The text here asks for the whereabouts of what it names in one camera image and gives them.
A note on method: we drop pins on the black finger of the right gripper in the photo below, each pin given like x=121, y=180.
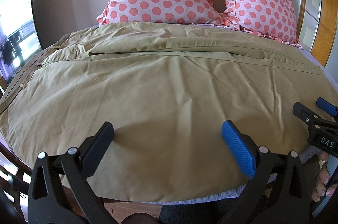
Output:
x=304, y=113

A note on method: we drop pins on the wooden headboard with panels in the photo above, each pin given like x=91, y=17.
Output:
x=303, y=2

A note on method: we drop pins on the person's right hand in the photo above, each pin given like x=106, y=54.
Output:
x=320, y=189

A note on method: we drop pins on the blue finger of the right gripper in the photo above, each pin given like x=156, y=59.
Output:
x=327, y=107

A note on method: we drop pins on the khaki tan pants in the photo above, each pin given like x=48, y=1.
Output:
x=167, y=89

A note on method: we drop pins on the dark framed wall mirror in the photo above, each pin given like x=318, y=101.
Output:
x=19, y=38

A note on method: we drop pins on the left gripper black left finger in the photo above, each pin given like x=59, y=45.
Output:
x=47, y=199

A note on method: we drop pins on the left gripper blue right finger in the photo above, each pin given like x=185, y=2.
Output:
x=277, y=190

